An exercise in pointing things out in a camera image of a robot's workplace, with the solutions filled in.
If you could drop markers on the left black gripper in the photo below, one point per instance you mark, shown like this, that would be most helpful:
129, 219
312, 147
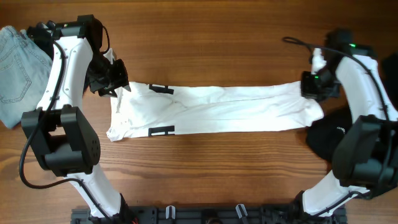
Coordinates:
120, 79

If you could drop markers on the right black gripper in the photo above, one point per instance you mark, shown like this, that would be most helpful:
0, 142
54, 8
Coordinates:
310, 86

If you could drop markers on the white t-shirt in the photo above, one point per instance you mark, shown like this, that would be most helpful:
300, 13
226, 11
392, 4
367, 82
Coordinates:
146, 109

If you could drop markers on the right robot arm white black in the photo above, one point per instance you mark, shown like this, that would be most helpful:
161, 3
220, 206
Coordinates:
311, 203

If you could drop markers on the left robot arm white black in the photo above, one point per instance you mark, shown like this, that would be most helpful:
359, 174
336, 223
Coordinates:
62, 139

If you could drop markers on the black garment right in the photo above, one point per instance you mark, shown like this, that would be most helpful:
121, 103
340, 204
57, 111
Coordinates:
326, 133

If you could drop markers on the black folded garment left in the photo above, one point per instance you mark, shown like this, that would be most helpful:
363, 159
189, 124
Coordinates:
41, 34

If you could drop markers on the light blue jeans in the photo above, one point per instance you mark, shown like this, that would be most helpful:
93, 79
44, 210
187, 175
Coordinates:
25, 70

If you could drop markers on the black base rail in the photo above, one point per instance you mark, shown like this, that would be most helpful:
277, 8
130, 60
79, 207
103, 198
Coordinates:
266, 214

